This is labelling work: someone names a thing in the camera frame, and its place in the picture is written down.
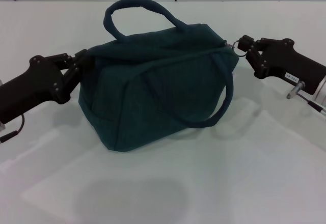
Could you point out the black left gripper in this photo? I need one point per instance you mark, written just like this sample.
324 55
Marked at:
33 86

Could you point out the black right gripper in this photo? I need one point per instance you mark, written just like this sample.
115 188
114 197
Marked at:
293 63

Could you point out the dark teal insulated lunch bag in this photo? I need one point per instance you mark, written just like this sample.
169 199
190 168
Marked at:
158 94

